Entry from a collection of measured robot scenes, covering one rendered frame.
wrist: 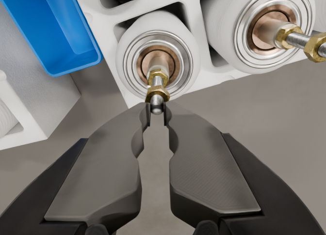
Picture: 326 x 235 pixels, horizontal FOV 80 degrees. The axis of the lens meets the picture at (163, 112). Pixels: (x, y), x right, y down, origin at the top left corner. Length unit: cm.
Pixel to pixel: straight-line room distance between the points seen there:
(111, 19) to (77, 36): 22
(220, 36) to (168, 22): 6
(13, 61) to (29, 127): 11
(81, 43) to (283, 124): 57
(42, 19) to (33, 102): 16
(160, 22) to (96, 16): 11
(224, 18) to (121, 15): 13
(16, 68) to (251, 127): 56
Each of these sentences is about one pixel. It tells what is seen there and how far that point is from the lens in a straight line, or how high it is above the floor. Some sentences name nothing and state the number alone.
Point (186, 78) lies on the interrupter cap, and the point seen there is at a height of 25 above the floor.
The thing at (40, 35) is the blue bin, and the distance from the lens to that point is 43.
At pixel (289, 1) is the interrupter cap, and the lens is 24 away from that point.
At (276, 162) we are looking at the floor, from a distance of 75.
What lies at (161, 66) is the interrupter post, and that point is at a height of 28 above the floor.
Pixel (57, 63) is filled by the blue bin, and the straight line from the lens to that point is 44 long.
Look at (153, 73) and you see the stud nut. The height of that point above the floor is 29.
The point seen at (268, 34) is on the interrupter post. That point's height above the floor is 27.
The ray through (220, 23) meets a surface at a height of 24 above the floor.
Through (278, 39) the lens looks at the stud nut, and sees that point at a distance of 20.
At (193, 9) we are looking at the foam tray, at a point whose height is 18.
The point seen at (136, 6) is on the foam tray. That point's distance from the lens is 28.
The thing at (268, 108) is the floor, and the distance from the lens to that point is 61.
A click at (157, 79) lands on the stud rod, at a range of 17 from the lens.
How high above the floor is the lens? 46
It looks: 59 degrees down
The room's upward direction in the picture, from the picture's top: 179 degrees clockwise
